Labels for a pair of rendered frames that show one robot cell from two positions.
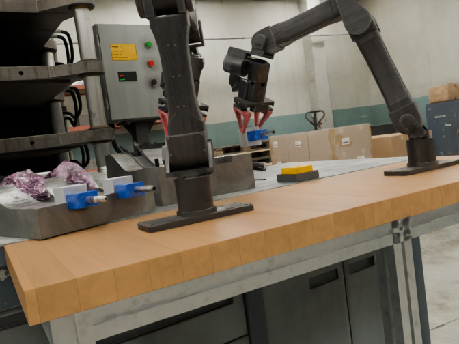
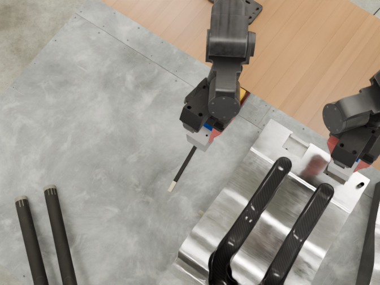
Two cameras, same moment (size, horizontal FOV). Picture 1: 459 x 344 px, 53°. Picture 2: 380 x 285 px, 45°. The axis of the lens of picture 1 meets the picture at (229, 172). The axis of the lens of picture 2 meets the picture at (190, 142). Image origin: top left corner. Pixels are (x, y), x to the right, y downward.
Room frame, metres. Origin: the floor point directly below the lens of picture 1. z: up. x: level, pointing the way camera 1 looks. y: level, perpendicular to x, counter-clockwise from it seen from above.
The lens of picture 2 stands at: (1.47, 0.23, 1.90)
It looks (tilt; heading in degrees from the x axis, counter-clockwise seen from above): 72 degrees down; 250
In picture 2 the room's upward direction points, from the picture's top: 4 degrees counter-clockwise
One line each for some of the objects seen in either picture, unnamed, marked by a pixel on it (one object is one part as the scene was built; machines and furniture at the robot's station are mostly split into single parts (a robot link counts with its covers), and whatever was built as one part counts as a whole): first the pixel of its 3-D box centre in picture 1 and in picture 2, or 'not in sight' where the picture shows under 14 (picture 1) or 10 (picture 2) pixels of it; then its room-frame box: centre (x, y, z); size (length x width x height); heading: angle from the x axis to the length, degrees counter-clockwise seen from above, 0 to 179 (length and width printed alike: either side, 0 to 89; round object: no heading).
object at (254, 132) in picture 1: (259, 134); (212, 120); (1.30, -0.10, 0.93); 0.13 x 0.05 x 0.05; 32
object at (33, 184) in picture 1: (39, 179); not in sight; (1.05, 0.43, 0.90); 0.26 x 0.18 x 0.08; 49
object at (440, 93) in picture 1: (444, 93); not in sight; (7.74, -3.77, 1.26); 0.42 x 0.33 x 0.29; 24
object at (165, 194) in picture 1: (165, 170); (259, 240); (1.30, 0.18, 0.87); 0.50 x 0.26 x 0.14; 32
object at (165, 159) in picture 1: (188, 159); not in sight; (0.80, 0.07, 0.90); 0.09 x 0.06 x 0.06; 88
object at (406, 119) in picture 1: (414, 126); not in sight; (1.08, -0.45, 0.90); 0.09 x 0.06 x 0.06; 152
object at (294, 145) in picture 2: (219, 164); (294, 147); (1.13, 0.02, 0.87); 0.05 x 0.05 x 0.04; 32
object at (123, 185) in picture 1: (132, 190); not in sight; (0.91, 0.20, 0.86); 0.13 x 0.05 x 0.05; 49
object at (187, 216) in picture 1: (194, 196); not in sight; (0.79, 0.07, 0.84); 0.20 x 0.07 x 0.08; 119
